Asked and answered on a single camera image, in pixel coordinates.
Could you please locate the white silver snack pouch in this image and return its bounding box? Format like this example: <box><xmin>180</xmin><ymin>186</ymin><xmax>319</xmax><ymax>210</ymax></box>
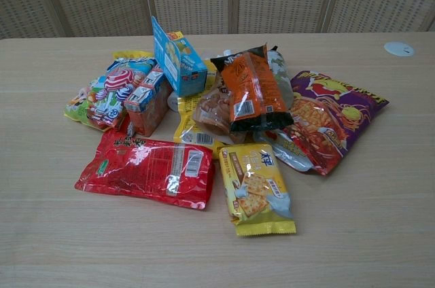
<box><xmin>253</xmin><ymin>128</ymin><xmax>313</xmax><ymax>173</ymax></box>

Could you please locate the orange and blue carton pack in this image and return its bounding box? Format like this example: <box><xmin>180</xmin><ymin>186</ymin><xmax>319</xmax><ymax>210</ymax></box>
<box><xmin>123</xmin><ymin>65</ymin><xmax>174</xmax><ymax>138</ymax></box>

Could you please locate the colourful lollipop bag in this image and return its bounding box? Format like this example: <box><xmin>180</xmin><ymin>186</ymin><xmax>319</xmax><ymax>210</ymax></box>
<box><xmin>63</xmin><ymin>50</ymin><xmax>158</xmax><ymax>132</ymax></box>

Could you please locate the purple chip bag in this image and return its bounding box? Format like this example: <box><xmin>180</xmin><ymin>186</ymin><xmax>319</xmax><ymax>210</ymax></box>
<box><xmin>283</xmin><ymin>70</ymin><xmax>390</xmax><ymax>177</ymax></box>

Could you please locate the red snack pouch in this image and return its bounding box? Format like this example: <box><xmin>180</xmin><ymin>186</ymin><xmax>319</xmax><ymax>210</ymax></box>
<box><xmin>74</xmin><ymin>128</ymin><xmax>216</xmax><ymax>211</ymax></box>

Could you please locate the blue carton box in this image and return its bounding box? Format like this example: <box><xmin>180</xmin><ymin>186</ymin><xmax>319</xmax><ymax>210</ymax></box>
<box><xmin>150</xmin><ymin>16</ymin><xmax>209</xmax><ymax>98</ymax></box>

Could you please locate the orange and black snack bag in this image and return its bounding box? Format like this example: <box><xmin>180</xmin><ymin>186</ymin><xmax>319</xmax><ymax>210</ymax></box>
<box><xmin>209</xmin><ymin>43</ymin><xmax>295</xmax><ymax>134</ymax></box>

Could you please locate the yellow packet with barcode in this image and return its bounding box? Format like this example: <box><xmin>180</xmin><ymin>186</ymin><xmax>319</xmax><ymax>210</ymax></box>
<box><xmin>173</xmin><ymin>59</ymin><xmax>246</xmax><ymax>159</ymax></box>

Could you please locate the yellow cracker pack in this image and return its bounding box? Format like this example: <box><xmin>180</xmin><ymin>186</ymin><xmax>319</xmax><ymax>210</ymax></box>
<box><xmin>217</xmin><ymin>142</ymin><xmax>297</xmax><ymax>237</ymax></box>

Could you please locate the white round table grommet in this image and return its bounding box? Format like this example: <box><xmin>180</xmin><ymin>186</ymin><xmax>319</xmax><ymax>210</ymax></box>
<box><xmin>383</xmin><ymin>41</ymin><xmax>416</xmax><ymax>58</ymax></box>

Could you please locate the grey green printed pouch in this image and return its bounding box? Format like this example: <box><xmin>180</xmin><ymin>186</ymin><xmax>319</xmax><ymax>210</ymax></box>
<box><xmin>265</xmin><ymin>44</ymin><xmax>294</xmax><ymax>109</ymax></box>

